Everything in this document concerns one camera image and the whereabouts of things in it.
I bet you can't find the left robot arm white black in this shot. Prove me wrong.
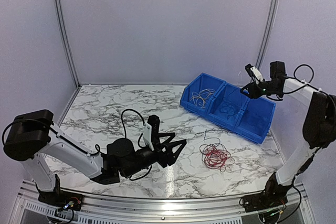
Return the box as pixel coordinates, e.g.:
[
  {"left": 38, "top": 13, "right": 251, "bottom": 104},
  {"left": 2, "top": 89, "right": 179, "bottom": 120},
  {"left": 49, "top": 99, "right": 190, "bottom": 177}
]
[{"left": 2, "top": 110, "right": 187, "bottom": 206}]

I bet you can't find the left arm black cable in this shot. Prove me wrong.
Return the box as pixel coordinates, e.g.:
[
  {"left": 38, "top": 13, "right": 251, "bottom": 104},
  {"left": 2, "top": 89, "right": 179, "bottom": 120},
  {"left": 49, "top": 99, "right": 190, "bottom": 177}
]
[{"left": 120, "top": 108, "right": 146, "bottom": 141}]

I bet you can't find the blue thin cable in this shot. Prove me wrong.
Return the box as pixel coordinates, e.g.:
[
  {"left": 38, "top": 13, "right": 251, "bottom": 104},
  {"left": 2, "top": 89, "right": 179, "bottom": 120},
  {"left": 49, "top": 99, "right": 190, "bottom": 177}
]
[{"left": 219, "top": 87, "right": 244, "bottom": 121}]

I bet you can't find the left aluminium corner post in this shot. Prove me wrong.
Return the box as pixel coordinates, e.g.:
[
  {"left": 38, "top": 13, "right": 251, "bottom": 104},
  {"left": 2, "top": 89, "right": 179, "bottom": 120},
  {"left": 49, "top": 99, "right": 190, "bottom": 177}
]
[{"left": 54, "top": 0, "right": 81, "bottom": 89}]

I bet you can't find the white thin cable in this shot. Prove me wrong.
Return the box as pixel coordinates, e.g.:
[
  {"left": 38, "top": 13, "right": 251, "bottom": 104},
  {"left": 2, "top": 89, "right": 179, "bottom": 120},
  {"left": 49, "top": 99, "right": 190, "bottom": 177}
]
[{"left": 189, "top": 87, "right": 217, "bottom": 109}]

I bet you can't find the blue three-compartment plastic bin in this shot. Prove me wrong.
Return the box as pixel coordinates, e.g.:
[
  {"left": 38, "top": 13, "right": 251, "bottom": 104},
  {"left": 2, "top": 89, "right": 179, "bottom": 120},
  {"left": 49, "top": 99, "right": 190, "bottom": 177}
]
[{"left": 180, "top": 73, "right": 276, "bottom": 144}]

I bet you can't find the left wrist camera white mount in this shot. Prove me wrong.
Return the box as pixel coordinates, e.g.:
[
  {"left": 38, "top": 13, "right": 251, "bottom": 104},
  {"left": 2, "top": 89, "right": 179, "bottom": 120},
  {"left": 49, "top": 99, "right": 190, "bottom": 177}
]
[{"left": 138, "top": 115, "right": 160, "bottom": 151}]

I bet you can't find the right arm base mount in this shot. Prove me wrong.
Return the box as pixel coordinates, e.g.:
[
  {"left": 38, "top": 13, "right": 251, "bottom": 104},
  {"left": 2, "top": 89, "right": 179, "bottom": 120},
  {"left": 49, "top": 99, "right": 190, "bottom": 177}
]
[{"left": 239, "top": 192, "right": 288, "bottom": 212}]

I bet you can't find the aluminium corner post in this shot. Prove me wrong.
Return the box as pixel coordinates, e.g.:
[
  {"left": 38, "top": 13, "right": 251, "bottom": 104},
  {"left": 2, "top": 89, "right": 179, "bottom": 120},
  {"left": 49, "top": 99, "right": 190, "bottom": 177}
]
[
  {"left": 256, "top": 0, "right": 279, "bottom": 69},
  {"left": 54, "top": 0, "right": 81, "bottom": 89}
]

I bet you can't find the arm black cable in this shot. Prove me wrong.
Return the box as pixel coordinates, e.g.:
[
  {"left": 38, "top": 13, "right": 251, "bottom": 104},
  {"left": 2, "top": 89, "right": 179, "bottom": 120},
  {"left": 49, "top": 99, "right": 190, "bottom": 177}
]
[
  {"left": 120, "top": 108, "right": 146, "bottom": 141},
  {"left": 287, "top": 63, "right": 316, "bottom": 84}
]

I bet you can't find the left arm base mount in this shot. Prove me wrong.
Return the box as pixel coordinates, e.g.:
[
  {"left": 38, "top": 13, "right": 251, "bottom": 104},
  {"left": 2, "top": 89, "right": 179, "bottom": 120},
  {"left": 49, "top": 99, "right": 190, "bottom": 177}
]
[{"left": 38, "top": 190, "right": 84, "bottom": 211}]

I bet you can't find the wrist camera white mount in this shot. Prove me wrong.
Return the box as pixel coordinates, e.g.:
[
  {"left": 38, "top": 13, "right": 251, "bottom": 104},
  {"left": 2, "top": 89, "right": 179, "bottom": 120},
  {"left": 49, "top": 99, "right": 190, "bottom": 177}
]
[
  {"left": 138, "top": 115, "right": 160, "bottom": 151},
  {"left": 245, "top": 64, "right": 264, "bottom": 83}
]

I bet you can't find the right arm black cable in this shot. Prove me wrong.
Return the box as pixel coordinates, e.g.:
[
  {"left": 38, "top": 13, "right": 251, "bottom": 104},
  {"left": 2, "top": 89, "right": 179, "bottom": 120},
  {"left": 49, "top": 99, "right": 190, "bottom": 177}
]
[{"left": 287, "top": 63, "right": 316, "bottom": 84}]

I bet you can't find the right aluminium corner post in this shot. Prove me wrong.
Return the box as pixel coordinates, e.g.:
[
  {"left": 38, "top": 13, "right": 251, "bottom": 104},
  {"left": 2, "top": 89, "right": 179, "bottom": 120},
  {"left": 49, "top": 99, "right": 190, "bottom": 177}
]
[{"left": 256, "top": 0, "right": 279, "bottom": 69}]

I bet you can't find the aluminium front rail frame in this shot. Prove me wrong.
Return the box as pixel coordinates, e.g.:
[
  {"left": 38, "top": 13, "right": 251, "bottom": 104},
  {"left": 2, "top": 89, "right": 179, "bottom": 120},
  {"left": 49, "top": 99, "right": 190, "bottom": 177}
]
[{"left": 8, "top": 180, "right": 316, "bottom": 223}]

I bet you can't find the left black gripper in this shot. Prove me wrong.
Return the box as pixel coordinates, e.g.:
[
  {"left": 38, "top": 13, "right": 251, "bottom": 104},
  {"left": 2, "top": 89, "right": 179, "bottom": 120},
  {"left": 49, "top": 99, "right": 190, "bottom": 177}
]
[{"left": 123, "top": 133, "right": 187, "bottom": 179}]

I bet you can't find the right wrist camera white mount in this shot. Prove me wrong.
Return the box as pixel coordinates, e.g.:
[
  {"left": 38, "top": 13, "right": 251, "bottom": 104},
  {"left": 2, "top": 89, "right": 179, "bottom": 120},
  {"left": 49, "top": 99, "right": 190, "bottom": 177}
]
[{"left": 245, "top": 64, "right": 264, "bottom": 83}]

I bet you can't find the tangled red blue cable bundle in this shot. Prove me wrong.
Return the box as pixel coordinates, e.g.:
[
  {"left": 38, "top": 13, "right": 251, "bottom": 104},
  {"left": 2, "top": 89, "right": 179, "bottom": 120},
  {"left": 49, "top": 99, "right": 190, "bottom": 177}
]
[{"left": 198, "top": 129, "right": 236, "bottom": 172}]

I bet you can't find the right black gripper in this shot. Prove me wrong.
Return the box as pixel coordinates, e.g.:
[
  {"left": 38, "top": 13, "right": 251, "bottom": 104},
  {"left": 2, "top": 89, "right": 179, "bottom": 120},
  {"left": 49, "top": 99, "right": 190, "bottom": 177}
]
[{"left": 240, "top": 81, "right": 280, "bottom": 99}]

